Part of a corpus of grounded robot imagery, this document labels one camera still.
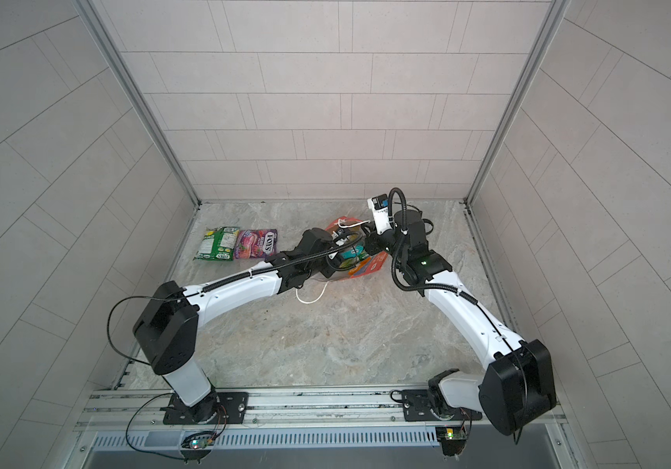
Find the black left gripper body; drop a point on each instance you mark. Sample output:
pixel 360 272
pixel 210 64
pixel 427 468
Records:
pixel 323 265

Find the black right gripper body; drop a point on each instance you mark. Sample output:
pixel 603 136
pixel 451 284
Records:
pixel 389 242

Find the red paper gift bag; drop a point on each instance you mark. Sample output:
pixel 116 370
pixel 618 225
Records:
pixel 369 266

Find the purple snack packet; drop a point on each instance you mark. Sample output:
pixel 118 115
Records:
pixel 256 244

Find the green snack packet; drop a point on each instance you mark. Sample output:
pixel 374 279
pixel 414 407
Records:
pixel 218 244

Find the teal snack packet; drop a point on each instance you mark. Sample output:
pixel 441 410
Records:
pixel 353 256

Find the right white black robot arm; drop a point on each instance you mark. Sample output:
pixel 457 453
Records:
pixel 517 385

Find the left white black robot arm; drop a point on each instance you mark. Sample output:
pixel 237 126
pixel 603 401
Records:
pixel 167 329

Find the right circuit board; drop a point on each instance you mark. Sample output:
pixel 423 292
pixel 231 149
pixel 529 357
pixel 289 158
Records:
pixel 452 440

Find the left green circuit board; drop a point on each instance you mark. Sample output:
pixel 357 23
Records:
pixel 199 441

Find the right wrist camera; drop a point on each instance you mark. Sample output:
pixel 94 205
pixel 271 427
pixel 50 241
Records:
pixel 380 207

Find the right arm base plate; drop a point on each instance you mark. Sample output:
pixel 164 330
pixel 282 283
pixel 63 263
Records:
pixel 417 406

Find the aluminium corner post left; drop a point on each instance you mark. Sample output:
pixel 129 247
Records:
pixel 118 65

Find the aluminium corner post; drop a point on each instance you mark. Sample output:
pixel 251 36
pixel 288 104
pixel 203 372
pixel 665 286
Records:
pixel 118 65
pixel 552 20

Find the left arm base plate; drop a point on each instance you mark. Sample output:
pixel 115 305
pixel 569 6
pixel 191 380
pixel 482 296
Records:
pixel 217 408

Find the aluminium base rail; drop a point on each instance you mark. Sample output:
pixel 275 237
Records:
pixel 268 408

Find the aluminium corner post right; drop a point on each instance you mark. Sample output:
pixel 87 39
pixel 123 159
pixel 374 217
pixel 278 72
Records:
pixel 552 20

